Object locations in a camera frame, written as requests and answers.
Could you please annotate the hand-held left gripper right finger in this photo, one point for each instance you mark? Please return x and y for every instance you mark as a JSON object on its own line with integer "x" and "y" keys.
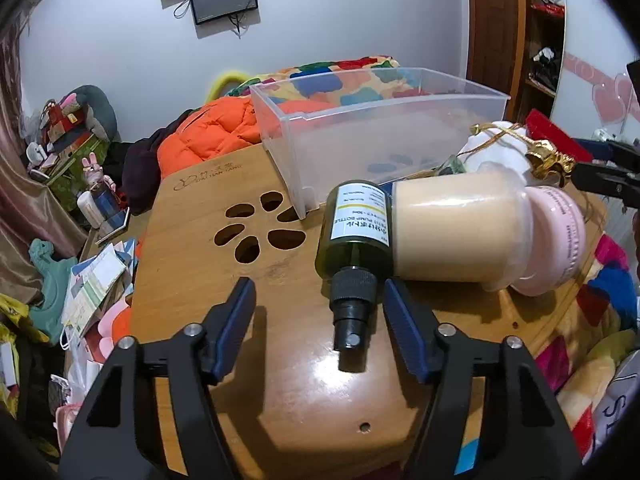
{"x": 402, "y": 320}

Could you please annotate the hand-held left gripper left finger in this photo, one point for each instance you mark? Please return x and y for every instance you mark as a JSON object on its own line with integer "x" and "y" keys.
{"x": 239, "y": 310}

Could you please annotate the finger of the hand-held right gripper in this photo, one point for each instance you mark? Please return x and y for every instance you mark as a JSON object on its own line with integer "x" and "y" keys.
{"x": 600, "y": 180}
{"x": 625, "y": 151}

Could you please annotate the dark green pump bottle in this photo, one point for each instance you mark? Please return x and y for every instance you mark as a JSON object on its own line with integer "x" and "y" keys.
{"x": 350, "y": 240}

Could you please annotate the cream jar with pink lid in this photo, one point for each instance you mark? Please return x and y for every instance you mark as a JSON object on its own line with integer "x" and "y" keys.
{"x": 450, "y": 230}

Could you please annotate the clear plastic storage bin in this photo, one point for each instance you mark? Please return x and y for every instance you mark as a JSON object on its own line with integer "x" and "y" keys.
{"x": 350, "y": 142}

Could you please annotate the red box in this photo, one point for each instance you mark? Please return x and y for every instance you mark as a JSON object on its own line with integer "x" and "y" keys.
{"x": 555, "y": 132}

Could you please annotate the wooden desk with paw cutouts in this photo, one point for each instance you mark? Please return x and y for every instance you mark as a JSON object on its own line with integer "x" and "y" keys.
{"x": 280, "y": 390}

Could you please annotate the wooden shelf with clutter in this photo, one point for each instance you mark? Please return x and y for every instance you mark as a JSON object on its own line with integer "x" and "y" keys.
{"x": 542, "y": 45}

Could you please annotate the stack of paper leaflets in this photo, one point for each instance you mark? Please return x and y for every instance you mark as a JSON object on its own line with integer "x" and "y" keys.
{"x": 95, "y": 285}

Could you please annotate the tablet device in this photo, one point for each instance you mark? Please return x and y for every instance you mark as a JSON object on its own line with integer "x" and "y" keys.
{"x": 112, "y": 225}

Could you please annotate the brown wooden door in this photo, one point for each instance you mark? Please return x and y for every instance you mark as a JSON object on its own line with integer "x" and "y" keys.
{"x": 492, "y": 25}

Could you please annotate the blue tumbler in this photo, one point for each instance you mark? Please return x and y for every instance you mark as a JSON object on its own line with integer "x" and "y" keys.
{"x": 107, "y": 202}

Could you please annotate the dark purple cloth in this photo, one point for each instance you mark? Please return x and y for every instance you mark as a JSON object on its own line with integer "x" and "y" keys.
{"x": 140, "y": 170}

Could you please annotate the white face mask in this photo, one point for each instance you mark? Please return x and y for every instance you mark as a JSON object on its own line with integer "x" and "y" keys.
{"x": 70, "y": 340}

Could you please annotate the small white bottle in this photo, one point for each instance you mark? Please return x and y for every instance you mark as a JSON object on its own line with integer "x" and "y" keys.
{"x": 89, "y": 207}

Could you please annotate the orange down jacket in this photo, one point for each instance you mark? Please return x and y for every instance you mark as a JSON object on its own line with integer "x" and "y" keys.
{"x": 210, "y": 130}

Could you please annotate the teal dinosaur plush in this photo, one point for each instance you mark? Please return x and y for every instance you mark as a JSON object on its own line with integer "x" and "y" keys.
{"x": 50, "y": 285}

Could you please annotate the pink bunny figurine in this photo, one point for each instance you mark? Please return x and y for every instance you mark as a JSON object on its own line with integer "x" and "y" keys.
{"x": 94, "y": 172}

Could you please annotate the green gift box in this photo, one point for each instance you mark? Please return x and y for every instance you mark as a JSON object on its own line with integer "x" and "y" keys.
{"x": 70, "y": 170}

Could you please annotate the brown satin curtain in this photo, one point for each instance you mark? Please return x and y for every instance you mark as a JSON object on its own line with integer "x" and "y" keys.
{"x": 30, "y": 185}

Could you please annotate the grey plush cushion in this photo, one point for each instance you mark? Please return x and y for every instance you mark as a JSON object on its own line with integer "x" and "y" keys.
{"x": 97, "y": 105}

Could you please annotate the colourful patchwork blanket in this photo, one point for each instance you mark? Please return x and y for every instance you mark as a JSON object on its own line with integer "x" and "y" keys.
{"x": 340, "y": 72}

